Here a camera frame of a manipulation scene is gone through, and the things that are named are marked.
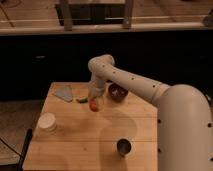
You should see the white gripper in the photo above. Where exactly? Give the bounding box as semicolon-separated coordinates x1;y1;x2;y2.
88;81;106;111

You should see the red orange apple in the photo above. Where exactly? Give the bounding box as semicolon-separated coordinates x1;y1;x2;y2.
89;100;99;112

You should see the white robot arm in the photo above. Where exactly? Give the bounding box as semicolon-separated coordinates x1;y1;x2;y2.
88;55;213;171

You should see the silver metal cup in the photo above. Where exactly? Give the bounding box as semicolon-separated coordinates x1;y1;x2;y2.
116;139;131;156

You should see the green chili pepper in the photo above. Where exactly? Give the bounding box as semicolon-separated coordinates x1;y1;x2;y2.
76;97;88;104

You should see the dark red bowl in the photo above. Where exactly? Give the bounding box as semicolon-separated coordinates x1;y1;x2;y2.
108;83;128;102

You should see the grey blue cloth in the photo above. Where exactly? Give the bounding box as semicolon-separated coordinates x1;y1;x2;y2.
53;86;73;102

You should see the black table leg bar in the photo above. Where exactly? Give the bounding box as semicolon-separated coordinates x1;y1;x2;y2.
17;129;33;171

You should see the wooden stool frame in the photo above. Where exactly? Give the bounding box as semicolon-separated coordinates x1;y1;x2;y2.
55;0;134;32

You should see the black cable on floor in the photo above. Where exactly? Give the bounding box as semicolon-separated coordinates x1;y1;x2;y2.
0;137;22;158

